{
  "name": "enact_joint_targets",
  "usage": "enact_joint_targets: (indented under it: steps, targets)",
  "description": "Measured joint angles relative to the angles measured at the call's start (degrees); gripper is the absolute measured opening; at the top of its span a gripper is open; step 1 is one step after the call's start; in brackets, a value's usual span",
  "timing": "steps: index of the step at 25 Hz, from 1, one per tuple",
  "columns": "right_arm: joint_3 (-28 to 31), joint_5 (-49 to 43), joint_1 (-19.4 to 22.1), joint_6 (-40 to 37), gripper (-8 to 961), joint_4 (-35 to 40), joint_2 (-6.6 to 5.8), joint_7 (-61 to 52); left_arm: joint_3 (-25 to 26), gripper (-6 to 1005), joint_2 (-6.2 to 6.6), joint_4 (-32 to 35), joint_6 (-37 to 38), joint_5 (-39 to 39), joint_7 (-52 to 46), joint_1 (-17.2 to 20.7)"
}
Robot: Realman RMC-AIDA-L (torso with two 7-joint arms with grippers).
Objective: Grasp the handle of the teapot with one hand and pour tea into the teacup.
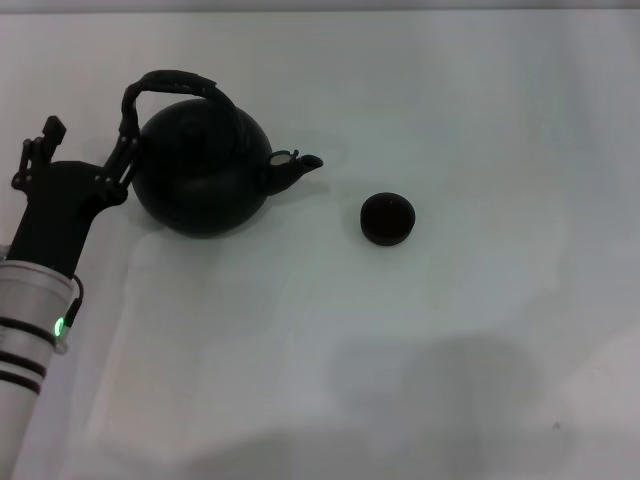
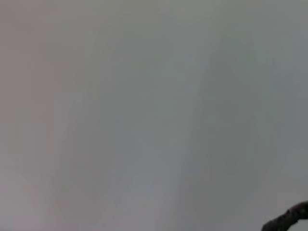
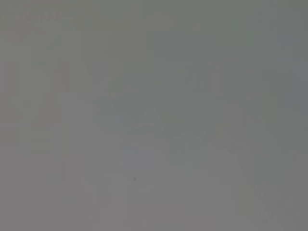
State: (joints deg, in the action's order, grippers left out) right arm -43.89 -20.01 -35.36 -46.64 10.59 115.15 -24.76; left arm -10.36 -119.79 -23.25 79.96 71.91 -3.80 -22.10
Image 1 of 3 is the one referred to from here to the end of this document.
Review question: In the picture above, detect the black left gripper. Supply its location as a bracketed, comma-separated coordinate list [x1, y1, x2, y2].
[7, 115, 144, 277]

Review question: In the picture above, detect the black round teapot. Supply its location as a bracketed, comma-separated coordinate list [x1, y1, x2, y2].
[118, 69, 325, 239]

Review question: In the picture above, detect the small black teacup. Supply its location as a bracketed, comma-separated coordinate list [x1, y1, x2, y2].
[359, 191, 417, 248]

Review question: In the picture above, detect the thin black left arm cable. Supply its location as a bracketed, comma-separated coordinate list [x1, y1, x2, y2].
[60, 273, 86, 334]

